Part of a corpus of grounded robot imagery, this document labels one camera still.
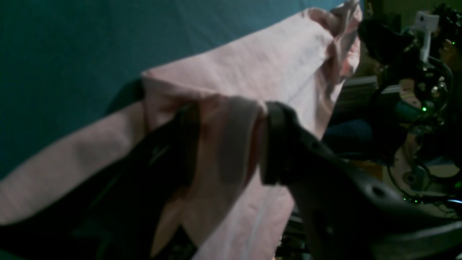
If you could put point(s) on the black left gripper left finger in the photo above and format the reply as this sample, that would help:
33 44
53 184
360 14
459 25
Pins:
114 214

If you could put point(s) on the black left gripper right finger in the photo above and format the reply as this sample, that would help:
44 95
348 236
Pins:
346 212

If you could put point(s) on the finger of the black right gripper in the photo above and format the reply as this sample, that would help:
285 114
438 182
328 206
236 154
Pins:
382 43

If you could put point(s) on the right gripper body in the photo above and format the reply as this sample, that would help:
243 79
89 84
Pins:
431 84

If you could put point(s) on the pink T-shirt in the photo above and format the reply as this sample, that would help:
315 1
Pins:
226 213

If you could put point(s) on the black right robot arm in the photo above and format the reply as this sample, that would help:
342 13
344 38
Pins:
414 144

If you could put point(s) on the teal table cloth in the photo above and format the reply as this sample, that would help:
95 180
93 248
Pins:
67 63

